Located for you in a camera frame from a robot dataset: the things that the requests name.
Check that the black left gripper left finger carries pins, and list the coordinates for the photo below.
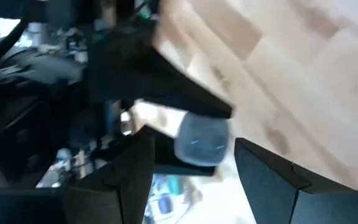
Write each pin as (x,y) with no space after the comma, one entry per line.
(89,205)

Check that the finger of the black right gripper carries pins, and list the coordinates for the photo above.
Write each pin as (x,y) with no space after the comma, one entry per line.
(172,90)
(179,165)

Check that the blue digital timer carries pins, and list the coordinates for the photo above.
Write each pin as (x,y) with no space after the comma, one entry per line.
(165,204)

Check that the clear plastic bin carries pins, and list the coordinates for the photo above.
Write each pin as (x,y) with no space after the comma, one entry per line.
(204,202)

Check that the lavender multiport charger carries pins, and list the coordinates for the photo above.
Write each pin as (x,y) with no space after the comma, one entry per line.
(202,140)

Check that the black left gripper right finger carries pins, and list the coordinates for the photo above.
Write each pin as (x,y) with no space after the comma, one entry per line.
(291,199)

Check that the teal digital timer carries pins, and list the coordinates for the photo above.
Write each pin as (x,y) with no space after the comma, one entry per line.
(175,185)

